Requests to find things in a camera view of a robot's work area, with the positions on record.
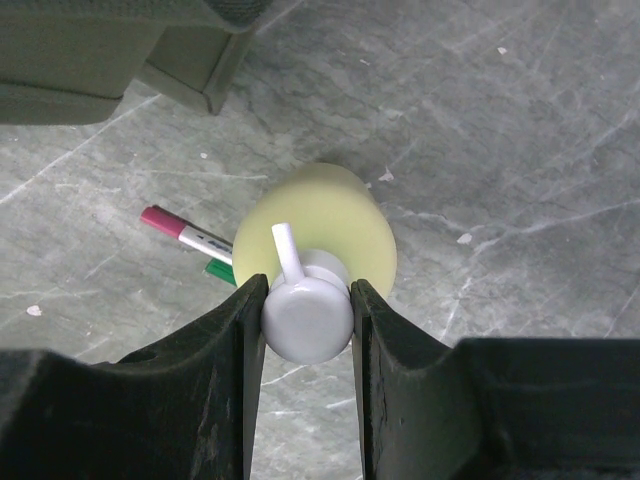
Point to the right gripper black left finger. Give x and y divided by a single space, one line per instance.
183 407

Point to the olive green canvas bag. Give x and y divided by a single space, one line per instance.
70 62

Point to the red and white marker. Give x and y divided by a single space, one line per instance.
186 233

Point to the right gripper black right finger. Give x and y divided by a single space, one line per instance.
491 408

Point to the yellow-green pump bottle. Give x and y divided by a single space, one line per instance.
312 236

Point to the green marker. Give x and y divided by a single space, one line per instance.
221 270

